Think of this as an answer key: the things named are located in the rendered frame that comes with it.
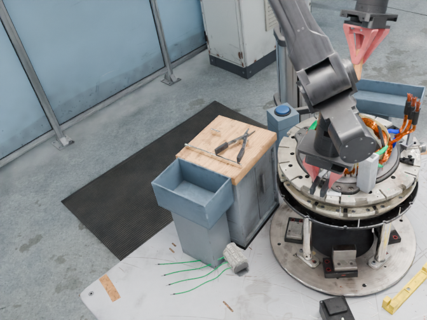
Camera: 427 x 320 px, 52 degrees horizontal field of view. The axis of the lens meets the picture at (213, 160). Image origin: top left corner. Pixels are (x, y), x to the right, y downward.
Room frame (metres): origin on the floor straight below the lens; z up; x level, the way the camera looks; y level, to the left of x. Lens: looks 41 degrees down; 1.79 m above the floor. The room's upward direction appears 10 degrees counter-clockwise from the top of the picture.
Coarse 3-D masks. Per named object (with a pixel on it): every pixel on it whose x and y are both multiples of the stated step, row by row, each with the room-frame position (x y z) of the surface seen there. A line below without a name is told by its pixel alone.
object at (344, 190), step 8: (304, 128) 0.87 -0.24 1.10; (296, 136) 0.84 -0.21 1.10; (392, 136) 0.77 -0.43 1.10; (296, 152) 0.78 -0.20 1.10; (400, 152) 0.72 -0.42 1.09; (304, 168) 0.72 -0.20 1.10; (392, 168) 0.67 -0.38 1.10; (384, 176) 0.65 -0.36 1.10; (336, 184) 0.65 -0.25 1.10; (344, 184) 0.65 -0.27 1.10; (352, 184) 0.64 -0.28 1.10; (344, 192) 0.63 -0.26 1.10; (352, 192) 0.62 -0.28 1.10
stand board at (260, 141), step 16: (208, 128) 0.98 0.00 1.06; (224, 128) 0.97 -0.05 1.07; (240, 128) 0.96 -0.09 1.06; (256, 128) 0.94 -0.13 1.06; (192, 144) 0.93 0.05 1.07; (208, 144) 0.91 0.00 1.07; (240, 144) 0.89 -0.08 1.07; (256, 144) 0.88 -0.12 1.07; (272, 144) 0.89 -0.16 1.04; (192, 160) 0.86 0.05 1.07; (208, 160) 0.85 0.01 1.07; (256, 160) 0.83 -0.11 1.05; (240, 176) 0.78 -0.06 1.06
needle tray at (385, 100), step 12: (360, 84) 1.09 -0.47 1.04; (372, 84) 1.07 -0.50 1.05; (384, 84) 1.05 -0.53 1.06; (396, 84) 1.03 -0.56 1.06; (408, 84) 1.02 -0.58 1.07; (360, 96) 1.06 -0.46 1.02; (372, 96) 1.05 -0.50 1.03; (384, 96) 1.04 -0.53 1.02; (396, 96) 1.03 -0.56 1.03; (420, 96) 1.00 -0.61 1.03; (360, 108) 0.99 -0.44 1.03; (372, 108) 0.97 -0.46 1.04; (384, 108) 0.95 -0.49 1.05; (396, 108) 0.94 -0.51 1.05
